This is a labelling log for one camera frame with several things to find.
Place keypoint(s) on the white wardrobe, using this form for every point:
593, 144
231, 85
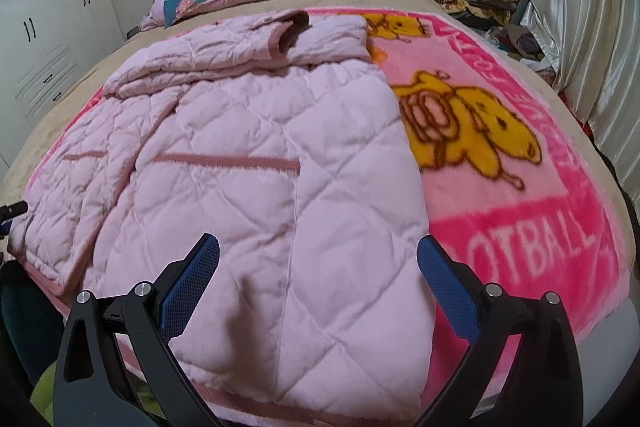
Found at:
50, 32

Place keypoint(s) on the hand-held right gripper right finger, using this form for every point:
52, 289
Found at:
445, 282

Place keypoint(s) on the pink quilted jacket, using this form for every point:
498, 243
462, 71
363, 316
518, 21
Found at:
250, 207

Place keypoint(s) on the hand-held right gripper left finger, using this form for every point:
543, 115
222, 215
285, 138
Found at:
192, 279

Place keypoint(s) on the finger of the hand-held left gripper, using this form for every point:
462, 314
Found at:
17, 208

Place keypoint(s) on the bed with beige sheet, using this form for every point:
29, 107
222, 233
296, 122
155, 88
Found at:
75, 99

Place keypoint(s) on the red cloth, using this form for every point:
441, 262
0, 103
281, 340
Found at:
575, 109

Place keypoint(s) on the person's yellow-green clothing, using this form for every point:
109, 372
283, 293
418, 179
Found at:
47, 389

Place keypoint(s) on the pink printed blanket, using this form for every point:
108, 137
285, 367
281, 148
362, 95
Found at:
500, 232

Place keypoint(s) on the person's left forearm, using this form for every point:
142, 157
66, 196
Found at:
30, 332

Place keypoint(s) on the white satin curtain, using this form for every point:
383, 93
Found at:
575, 7

